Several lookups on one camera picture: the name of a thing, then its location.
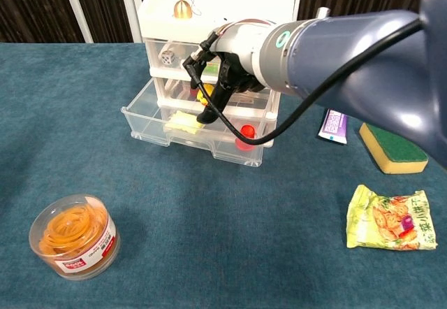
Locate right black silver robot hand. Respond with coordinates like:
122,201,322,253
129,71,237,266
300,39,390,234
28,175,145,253
183,18,272,125

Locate small yellow packet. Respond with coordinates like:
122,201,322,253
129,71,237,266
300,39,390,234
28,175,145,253
163,110,205,135

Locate clear plastic drawer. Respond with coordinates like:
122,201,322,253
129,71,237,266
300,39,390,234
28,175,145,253
121,77,279,168
145,38,224,78

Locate small gold bell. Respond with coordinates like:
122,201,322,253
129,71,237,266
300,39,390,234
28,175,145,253
173,0,203,19

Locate yellow chick toy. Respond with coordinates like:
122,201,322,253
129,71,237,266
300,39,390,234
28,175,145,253
196,84,214,106

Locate small red capped bottle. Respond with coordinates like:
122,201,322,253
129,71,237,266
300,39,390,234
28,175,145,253
235,124,258,151

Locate purple white toothpaste tube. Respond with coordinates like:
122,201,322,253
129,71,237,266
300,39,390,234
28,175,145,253
317,108,349,145

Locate green yellow sponge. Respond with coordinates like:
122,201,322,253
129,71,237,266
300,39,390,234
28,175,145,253
358,122,429,175

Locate teal table cloth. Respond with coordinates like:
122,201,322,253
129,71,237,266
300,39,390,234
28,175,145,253
0,42,447,309

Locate yellow-green snack packet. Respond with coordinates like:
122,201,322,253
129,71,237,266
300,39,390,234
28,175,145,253
345,184,438,251

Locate clear jar of rubber bands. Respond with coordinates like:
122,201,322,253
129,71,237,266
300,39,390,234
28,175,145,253
28,193,122,281

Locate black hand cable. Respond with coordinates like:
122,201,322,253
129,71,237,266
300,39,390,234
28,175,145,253
184,18,423,145

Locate white partition post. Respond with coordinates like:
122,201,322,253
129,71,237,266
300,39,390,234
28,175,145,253
58,0,94,43
117,0,152,43

